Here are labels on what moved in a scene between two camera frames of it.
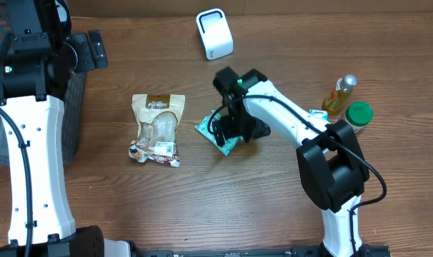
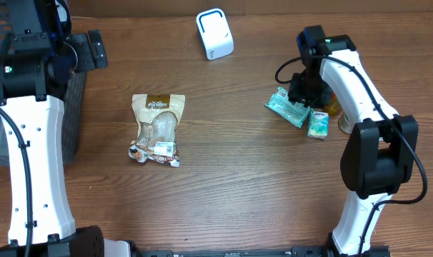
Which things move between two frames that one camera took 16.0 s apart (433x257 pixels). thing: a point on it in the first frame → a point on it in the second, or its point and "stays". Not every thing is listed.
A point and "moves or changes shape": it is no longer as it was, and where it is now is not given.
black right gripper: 261,129 → 296,94
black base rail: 364,250 stays
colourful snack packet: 161,151 stays
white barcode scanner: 216,33 stays
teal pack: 201,128 moves or changes shape
